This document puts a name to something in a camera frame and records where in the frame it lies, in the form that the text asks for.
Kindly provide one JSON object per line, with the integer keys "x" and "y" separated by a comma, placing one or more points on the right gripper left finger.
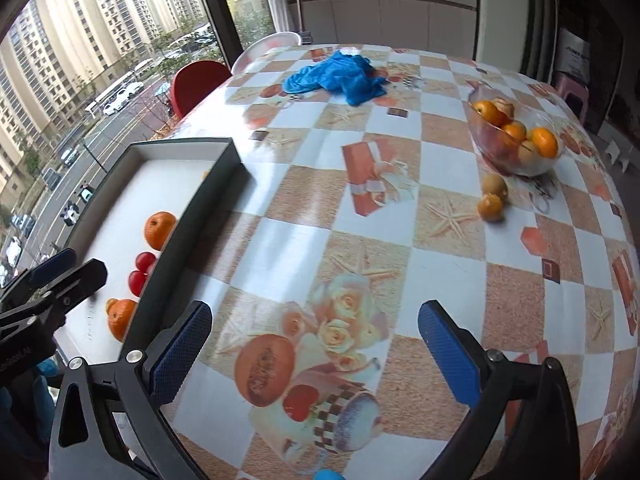
{"x": 108, "y": 423}

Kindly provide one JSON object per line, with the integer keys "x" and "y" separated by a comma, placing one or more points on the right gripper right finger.
{"x": 543, "y": 442}

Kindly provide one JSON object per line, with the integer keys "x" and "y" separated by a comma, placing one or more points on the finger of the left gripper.
{"x": 50, "y": 304}
{"x": 20, "y": 289}

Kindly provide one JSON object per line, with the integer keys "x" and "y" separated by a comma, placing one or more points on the red cherry tomato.
{"x": 145, "y": 261}
{"x": 136, "y": 282}

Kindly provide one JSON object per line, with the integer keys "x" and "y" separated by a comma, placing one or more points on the tan round fruit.
{"x": 494, "y": 184}

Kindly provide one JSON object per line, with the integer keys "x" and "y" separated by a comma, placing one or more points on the small orange fruit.
{"x": 490, "y": 208}

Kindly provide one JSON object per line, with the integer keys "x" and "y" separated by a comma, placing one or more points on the blue gloved left hand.
{"x": 27, "y": 413}

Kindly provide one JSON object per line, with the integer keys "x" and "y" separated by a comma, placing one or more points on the large orange lower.
{"x": 119, "y": 313}

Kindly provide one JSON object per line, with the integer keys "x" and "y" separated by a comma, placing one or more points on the large orange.
{"x": 119, "y": 313}
{"x": 157, "y": 229}

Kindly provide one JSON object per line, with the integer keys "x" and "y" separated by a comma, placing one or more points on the large orange upper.
{"x": 157, "y": 229}

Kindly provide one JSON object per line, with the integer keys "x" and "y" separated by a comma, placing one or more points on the white shallow box tray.
{"x": 162, "y": 203}

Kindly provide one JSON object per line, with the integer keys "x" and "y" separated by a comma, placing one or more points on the red chair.
{"x": 192, "y": 83}

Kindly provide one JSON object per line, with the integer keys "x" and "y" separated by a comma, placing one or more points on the orange in bowl right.
{"x": 545, "y": 141}

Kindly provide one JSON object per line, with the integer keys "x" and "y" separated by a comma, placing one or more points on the orange in bowl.
{"x": 545, "y": 141}
{"x": 490, "y": 113}

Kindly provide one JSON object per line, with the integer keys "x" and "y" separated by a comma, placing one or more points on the glass fruit bowl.
{"x": 508, "y": 148}

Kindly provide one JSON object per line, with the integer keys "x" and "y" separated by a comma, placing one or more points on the checkered plastic tablecloth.
{"x": 355, "y": 216}

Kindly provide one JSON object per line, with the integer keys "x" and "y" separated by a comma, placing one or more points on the white pink chair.
{"x": 263, "y": 46}

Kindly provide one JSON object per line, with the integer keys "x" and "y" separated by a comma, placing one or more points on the pink plastic stool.
{"x": 574, "y": 94}

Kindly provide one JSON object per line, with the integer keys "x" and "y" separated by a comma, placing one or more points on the blue crumpled cloth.
{"x": 351, "y": 76}

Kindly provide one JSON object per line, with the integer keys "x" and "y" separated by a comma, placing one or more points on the white sideboard cabinet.
{"x": 443, "y": 26}

